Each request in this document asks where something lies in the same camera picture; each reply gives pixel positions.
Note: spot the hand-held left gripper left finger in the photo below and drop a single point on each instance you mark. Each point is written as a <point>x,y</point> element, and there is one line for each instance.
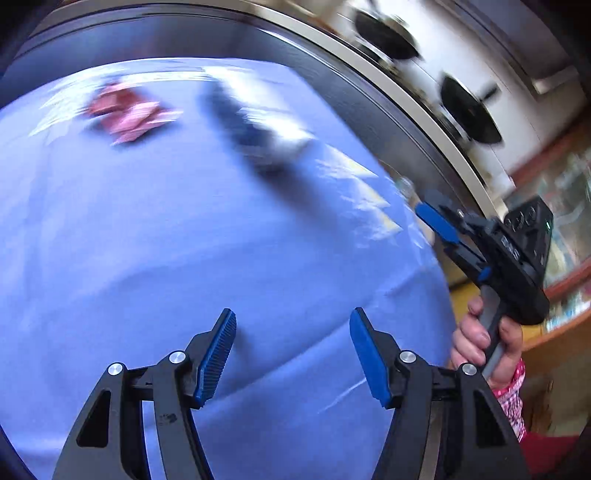
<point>214,360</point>

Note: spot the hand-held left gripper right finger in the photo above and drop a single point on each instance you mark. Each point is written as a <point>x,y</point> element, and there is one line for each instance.
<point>369,355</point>

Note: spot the person's right forearm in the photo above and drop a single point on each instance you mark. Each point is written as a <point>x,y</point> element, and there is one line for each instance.
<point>512,406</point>

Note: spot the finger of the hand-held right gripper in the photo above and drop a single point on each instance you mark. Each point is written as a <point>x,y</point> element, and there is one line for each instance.
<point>473,265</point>
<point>436,224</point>

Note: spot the person's red clothing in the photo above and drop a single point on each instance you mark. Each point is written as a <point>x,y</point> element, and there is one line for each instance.
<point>549,452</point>

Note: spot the pink crumpled wrapper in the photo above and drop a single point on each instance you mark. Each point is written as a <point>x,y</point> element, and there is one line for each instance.
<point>129,113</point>

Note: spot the person's right hand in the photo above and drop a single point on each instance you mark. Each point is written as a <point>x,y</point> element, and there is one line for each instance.
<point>471,337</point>

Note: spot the black wok with lid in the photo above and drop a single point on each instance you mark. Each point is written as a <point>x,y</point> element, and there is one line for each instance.
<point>383,34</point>

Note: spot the blue printed tablecloth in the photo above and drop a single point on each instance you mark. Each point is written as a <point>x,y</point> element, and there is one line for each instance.
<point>138,254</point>

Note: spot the dark blue white packet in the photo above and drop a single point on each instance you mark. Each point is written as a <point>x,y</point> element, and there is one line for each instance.
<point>258,134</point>

